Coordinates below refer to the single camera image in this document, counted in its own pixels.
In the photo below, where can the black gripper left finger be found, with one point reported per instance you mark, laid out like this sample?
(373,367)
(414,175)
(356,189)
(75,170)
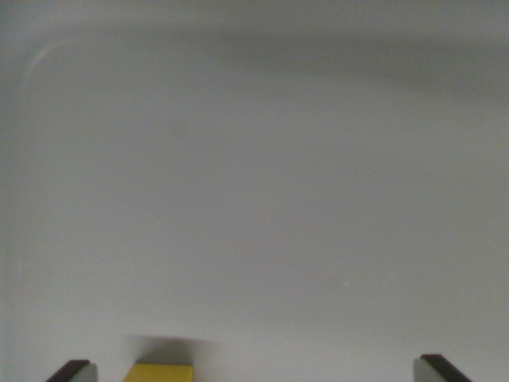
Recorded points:
(75,372)

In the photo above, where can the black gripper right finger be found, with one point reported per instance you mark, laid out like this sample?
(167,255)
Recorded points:
(431,370)

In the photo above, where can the yellow wooden cube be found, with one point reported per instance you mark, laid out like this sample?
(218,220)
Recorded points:
(159,374)

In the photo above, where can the white plastic bin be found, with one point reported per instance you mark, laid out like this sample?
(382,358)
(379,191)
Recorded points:
(254,179)

